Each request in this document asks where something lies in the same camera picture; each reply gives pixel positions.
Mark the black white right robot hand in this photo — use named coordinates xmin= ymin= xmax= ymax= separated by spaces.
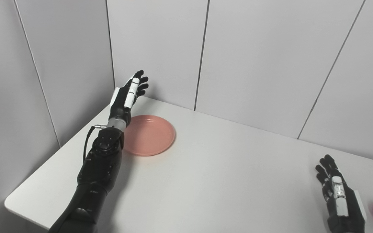
xmin=315 ymin=154 xmax=367 ymax=233

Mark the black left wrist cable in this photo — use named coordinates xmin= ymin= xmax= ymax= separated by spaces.
xmin=83 ymin=124 xmax=107 ymax=164

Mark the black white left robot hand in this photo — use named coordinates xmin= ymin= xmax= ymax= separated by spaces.
xmin=108 ymin=70 xmax=149 ymax=127

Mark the pink round plate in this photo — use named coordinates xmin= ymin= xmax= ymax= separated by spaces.
xmin=122 ymin=115 xmax=176 ymax=157

